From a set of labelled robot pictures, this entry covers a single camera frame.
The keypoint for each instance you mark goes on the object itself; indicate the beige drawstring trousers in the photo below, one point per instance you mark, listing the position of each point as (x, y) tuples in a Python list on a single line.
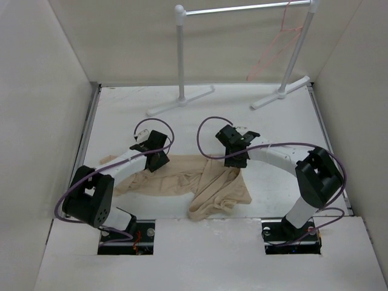
[(216, 188)]

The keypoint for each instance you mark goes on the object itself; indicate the pink wire hanger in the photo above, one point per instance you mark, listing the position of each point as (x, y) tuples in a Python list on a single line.
[(286, 36)]

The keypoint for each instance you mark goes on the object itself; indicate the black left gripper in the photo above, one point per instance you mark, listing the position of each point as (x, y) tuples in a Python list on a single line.
[(162, 161)]

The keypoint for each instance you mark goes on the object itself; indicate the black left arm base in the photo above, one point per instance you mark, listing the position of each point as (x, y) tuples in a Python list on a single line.
[(137, 239)]

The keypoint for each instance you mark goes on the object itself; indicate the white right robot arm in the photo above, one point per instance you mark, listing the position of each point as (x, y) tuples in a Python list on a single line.
[(317, 175)]

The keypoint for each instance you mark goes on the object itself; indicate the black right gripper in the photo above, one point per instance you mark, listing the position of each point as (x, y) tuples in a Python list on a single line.
[(241, 163)]

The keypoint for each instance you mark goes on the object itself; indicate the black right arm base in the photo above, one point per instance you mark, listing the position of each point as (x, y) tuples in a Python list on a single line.
[(281, 238)]

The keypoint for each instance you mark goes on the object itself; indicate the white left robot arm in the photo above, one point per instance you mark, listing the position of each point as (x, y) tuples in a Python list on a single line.
[(89, 198)]

